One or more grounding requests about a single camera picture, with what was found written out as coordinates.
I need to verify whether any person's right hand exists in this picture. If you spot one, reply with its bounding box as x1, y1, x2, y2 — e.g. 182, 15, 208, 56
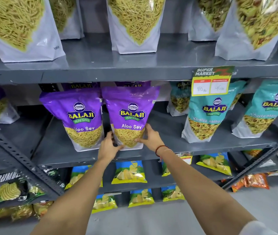
134, 123, 165, 152

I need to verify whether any person's left hand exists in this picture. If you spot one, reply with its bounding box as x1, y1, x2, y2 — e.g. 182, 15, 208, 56
97, 131, 125, 163

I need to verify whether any grey metal shelf rack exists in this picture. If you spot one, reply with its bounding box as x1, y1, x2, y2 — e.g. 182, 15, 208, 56
0, 105, 64, 228
0, 0, 278, 211

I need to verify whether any person's left forearm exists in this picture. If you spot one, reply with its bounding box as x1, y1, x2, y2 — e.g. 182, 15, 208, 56
30, 159, 116, 235

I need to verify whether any person's right forearm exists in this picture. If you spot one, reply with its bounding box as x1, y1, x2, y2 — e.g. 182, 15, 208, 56
156, 147, 257, 235

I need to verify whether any yellow green chip packet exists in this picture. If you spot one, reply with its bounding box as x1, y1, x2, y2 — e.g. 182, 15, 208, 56
161, 185, 185, 202
128, 189, 155, 208
92, 193, 118, 214
161, 161, 178, 177
65, 165, 103, 191
196, 153, 232, 177
111, 161, 148, 185

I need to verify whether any yellow red price tag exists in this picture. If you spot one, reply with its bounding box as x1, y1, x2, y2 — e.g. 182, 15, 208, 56
175, 152, 194, 165
191, 66, 235, 97

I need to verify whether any golden snack packet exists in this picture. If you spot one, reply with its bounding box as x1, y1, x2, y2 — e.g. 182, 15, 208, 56
32, 201, 54, 219
0, 204, 35, 222

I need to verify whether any orange snack packet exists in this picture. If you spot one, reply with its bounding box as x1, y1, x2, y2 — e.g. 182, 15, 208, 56
231, 178, 248, 193
245, 173, 270, 190

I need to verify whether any white sleeve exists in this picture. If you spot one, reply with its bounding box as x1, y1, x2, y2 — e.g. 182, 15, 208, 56
238, 220, 278, 235

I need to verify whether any red thread bracelet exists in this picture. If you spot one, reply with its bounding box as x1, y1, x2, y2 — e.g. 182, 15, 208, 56
155, 145, 173, 161

